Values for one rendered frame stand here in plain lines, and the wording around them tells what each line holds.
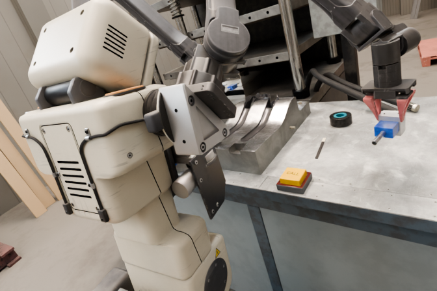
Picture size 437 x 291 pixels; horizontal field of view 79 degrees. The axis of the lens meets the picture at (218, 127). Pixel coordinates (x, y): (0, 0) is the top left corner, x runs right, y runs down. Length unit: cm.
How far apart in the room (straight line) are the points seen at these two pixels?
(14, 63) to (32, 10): 71
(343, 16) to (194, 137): 48
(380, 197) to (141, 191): 56
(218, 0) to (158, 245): 51
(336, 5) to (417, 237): 59
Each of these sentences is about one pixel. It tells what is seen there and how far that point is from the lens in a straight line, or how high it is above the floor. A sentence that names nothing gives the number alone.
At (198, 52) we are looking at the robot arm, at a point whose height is 125.
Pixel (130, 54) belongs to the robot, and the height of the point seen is 128.
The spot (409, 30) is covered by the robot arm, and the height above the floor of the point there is 115.
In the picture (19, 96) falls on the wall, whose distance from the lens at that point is 412.
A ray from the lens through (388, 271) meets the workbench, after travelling 97.
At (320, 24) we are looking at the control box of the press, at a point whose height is 114.
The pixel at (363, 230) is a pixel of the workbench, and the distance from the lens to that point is 88.
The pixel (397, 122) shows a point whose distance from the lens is 80.
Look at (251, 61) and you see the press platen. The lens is 170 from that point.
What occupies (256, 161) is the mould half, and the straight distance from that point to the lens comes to 88.
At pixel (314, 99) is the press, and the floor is 77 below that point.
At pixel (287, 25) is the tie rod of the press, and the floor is 118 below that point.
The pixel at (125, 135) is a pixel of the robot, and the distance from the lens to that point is 44.
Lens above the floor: 129
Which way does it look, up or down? 21 degrees down
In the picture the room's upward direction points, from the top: 17 degrees counter-clockwise
